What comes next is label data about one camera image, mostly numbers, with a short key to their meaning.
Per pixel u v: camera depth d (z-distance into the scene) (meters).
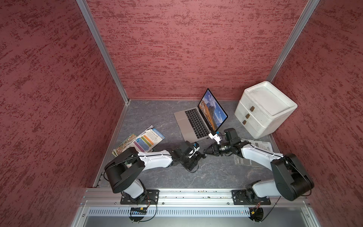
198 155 0.87
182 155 0.67
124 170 0.45
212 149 0.77
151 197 0.73
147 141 0.95
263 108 0.85
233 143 0.70
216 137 0.81
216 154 0.74
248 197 0.66
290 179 0.43
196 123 1.05
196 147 0.78
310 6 0.71
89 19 0.75
